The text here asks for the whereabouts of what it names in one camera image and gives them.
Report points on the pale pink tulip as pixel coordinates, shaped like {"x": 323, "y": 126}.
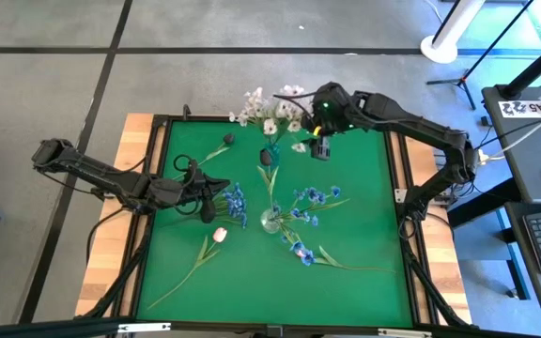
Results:
{"x": 220, "y": 234}

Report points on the dark purple tulip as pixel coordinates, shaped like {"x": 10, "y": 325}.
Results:
{"x": 228, "y": 139}
{"x": 265, "y": 157}

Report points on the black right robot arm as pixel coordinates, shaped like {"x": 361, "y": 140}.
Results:
{"x": 421, "y": 129}

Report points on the white label with numbers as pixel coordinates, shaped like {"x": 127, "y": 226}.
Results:
{"x": 517, "y": 108}

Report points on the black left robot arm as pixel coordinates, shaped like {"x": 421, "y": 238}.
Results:
{"x": 87, "y": 171}

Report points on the silver frame bracket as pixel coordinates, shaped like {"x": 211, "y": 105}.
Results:
{"x": 143, "y": 327}
{"x": 404, "y": 333}

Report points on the green table mat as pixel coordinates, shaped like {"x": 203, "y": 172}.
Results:
{"x": 251, "y": 291}

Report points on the white power strip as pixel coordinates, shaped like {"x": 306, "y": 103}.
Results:
{"x": 483, "y": 157}

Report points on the black tripod stand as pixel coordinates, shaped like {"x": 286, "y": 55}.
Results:
{"x": 461, "y": 82}

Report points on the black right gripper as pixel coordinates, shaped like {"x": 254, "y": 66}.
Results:
{"x": 329, "y": 110}

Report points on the clear textured glass vase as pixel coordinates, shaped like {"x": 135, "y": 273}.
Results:
{"x": 270, "y": 227}

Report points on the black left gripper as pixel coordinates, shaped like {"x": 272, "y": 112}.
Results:
{"x": 176, "y": 192}

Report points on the grey desk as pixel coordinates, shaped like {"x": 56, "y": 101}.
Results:
{"x": 529, "y": 159}

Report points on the blue desk leg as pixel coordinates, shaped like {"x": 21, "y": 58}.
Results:
{"x": 517, "y": 267}

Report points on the white pole with round base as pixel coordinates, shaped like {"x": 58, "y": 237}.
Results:
{"x": 439, "y": 49}

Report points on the black table frame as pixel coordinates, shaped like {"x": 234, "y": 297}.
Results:
{"x": 395, "y": 126}

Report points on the black desk stand pole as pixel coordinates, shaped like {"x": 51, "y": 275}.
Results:
{"x": 538, "y": 68}

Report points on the black aluminium frame beam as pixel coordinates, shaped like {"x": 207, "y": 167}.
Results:
{"x": 40, "y": 328}

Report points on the blue flower bunch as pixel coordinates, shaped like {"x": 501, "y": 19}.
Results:
{"x": 237, "y": 204}
{"x": 315, "y": 195}

